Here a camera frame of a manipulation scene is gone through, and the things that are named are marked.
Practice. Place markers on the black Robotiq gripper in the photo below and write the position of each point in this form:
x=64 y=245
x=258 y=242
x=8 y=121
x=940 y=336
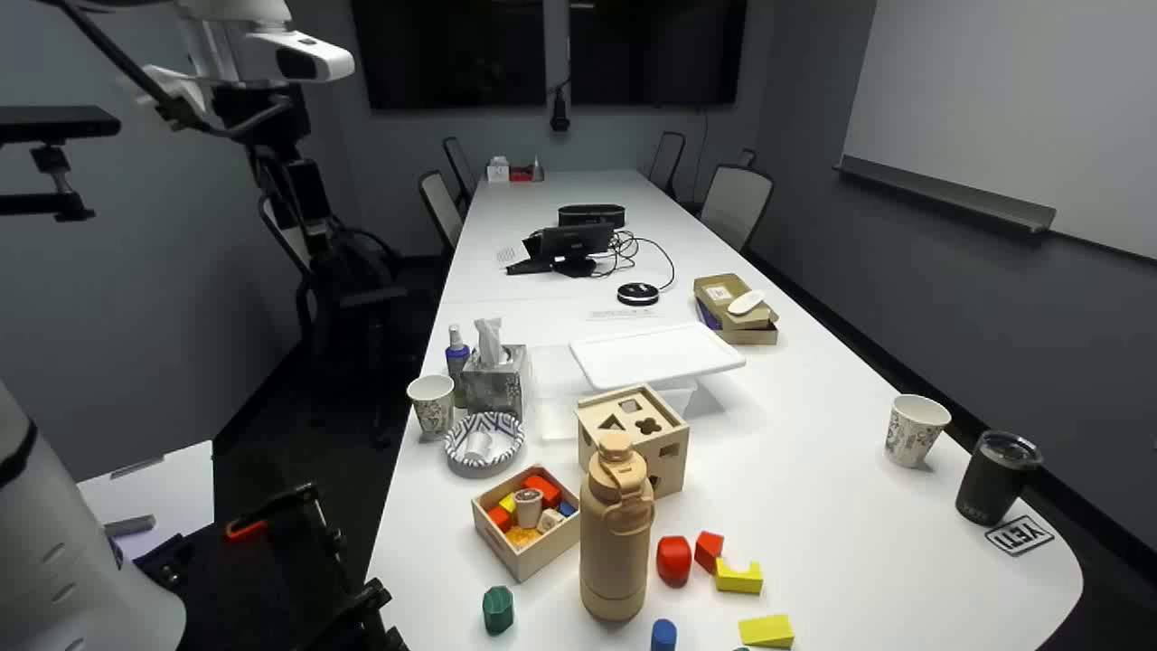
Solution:
x=253 y=119

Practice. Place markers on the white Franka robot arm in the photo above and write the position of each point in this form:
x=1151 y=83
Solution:
x=61 y=567

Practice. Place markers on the black swivel office chair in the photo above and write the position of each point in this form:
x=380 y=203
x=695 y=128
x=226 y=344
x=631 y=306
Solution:
x=349 y=272

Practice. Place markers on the grey mesh office chair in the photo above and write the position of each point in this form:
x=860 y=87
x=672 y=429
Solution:
x=737 y=200
x=667 y=157
x=456 y=168
x=440 y=209

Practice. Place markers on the white plastic bottle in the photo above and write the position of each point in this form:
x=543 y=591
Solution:
x=498 y=173

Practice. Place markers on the small red box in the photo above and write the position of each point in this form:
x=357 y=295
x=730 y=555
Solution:
x=527 y=173

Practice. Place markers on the printed paper cup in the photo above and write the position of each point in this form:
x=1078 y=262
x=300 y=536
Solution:
x=433 y=406

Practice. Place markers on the black rectangular box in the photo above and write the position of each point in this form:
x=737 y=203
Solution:
x=592 y=214

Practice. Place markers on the blue patterned paper plate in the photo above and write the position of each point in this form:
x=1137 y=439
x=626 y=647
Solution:
x=481 y=458

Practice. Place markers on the black round puck device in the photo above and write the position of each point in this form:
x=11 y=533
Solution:
x=637 y=295

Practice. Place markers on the black stand with orange clamps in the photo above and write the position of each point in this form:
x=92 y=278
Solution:
x=284 y=567

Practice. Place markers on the orange wooden block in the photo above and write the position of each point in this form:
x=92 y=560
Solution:
x=501 y=520

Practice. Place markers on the natural wooden cylinder block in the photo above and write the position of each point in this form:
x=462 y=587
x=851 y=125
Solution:
x=531 y=508

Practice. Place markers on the wooden shape sorter box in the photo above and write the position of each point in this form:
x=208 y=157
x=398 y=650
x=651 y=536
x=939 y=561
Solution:
x=633 y=439

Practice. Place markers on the small yellow wooden block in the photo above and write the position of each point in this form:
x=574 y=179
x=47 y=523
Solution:
x=522 y=542

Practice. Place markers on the small wooden tray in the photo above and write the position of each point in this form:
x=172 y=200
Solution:
x=531 y=560

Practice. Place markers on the white oval object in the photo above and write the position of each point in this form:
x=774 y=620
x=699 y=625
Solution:
x=745 y=301

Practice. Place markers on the green wooden cylinder block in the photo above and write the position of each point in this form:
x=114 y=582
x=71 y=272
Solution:
x=498 y=611

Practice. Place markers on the tan insulated water bottle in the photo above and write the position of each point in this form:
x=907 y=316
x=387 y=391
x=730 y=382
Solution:
x=616 y=546

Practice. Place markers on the square red wooden block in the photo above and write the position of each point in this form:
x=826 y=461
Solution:
x=711 y=553

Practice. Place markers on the blue wooden block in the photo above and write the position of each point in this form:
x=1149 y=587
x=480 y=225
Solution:
x=663 y=636

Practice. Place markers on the notched yellow wooden block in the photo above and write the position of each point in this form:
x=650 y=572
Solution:
x=739 y=582

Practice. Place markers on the flat yellow wooden block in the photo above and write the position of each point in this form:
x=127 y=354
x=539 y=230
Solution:
x=769 y=632

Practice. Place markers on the white paper coffee cup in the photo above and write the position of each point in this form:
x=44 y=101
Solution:
x=915 y=433

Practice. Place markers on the black travel tumbler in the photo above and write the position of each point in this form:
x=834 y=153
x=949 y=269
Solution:
x=996 y=478

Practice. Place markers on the black white tag sticker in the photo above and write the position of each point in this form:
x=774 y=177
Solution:
x=1021 y=533

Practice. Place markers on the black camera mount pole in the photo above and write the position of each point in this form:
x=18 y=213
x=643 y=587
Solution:
x=114 y=56

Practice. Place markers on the black wall screen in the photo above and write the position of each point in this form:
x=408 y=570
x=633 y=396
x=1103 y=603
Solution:
x=450 y=52
x=656 y=49

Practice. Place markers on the wall whiteboard with tray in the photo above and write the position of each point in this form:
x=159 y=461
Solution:
x=1013 y=109

